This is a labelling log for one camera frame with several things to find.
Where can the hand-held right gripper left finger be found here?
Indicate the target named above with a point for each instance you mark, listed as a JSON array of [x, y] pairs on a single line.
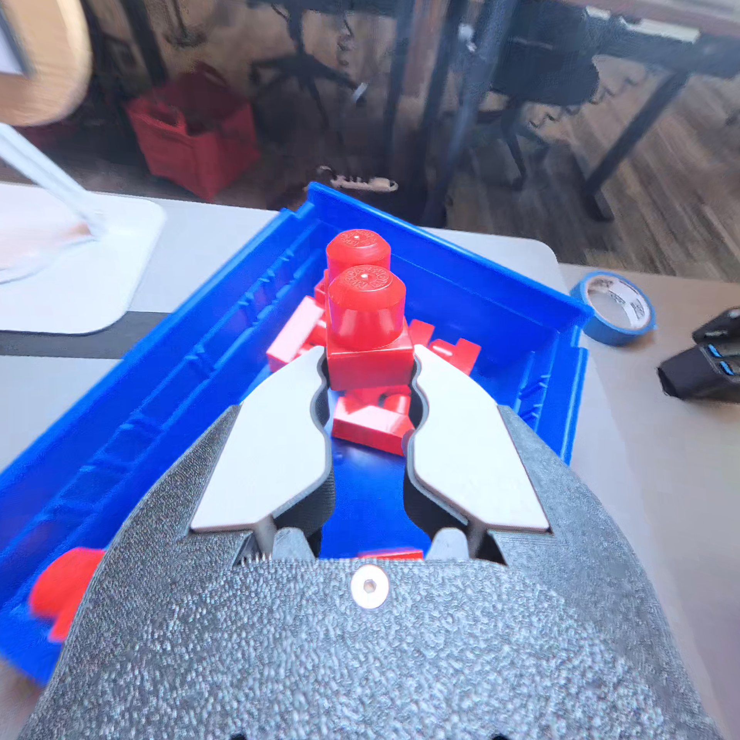
[[271, 456]]

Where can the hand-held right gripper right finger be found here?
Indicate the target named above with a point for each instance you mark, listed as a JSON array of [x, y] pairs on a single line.
[[468, 456]]

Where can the cluster of red mega blocks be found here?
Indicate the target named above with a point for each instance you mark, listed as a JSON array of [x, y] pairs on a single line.
[[370, 428]]

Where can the blue plastic bin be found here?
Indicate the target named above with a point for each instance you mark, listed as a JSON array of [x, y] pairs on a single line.
[[173, 376]]

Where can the red joined mega block steps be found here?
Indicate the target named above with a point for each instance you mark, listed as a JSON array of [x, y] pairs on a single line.
[[370, 358]]

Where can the blue masking tape roll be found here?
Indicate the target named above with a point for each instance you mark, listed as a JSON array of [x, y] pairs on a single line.
[[621, 336]]

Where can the black usb hub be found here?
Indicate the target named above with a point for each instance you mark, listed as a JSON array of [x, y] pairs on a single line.
[[694, 381]]

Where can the white document stand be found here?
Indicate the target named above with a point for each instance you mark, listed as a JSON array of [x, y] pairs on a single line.
[[86, 289]]

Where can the black tripod pole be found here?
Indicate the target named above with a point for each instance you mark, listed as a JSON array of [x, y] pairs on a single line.
[[462, 127]]

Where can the black office chair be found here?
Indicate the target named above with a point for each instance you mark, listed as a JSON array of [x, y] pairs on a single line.
[[549, 75]]

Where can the wooden desk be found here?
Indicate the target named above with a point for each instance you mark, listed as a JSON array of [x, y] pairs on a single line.
[[717, 58]]

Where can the printed instruction sheet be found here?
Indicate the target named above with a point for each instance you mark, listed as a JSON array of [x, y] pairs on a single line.
[[7, 46]]

